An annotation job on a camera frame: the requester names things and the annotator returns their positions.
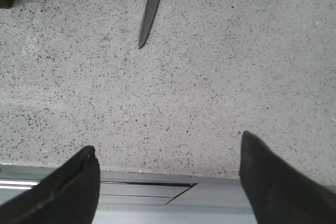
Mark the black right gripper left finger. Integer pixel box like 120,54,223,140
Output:
1,146,100,223

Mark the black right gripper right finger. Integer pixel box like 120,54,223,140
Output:
239,131,335,223

